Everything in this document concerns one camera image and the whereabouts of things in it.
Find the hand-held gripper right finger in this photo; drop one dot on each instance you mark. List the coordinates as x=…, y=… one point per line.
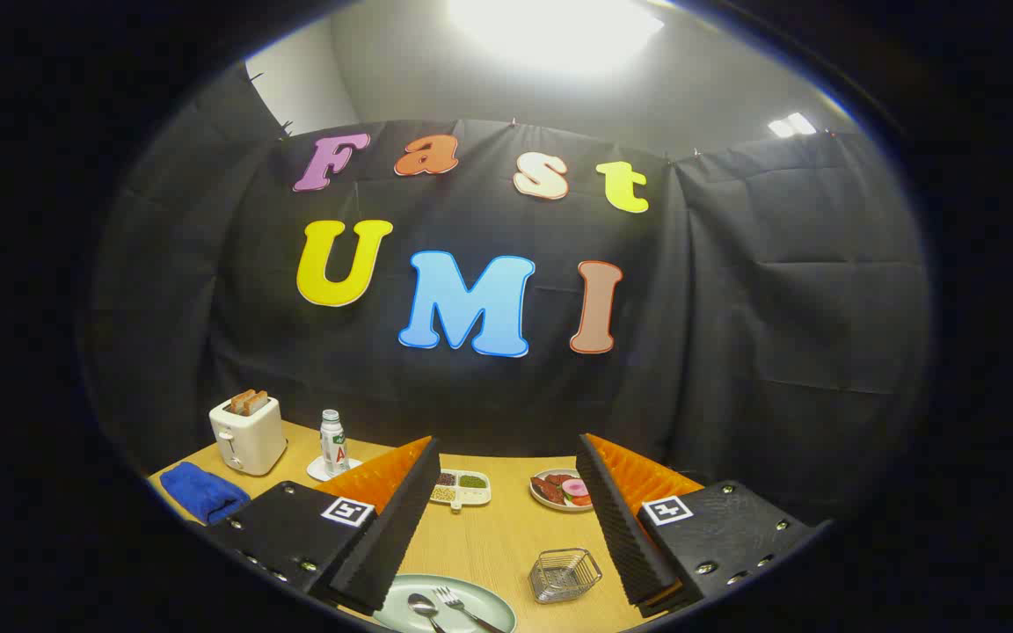
x=625, y=536

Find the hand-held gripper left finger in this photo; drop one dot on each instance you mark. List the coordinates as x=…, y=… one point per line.
x=383, y=536

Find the white plate of food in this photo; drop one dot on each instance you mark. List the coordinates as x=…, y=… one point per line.
x=559, y=491

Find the white divided bean tray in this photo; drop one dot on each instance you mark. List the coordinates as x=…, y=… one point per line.
x=462, y=492

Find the white square coaster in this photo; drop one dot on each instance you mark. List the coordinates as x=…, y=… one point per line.
x=317, y=470

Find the small white drink bottle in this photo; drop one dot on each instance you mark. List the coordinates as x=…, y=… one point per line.
x=333, y=444

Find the pale green plate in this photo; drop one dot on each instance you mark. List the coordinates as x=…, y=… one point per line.
x=480, y=598

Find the white toaster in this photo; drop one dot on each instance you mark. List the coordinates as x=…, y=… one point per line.
x=247, y=440

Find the brown toast slice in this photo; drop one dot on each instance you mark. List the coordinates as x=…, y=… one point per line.
x=260, y=403
x=241, y=402

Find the blue folded towel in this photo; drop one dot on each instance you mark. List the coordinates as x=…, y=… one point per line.
x=203, y=492

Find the black backdrop cloth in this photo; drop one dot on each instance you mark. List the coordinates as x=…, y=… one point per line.
x=735, y=308

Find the small ceiling light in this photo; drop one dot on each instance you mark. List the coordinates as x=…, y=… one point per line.
x=790, y=125

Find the large ceiling light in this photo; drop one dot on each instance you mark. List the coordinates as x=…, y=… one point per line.
x=555, y=31

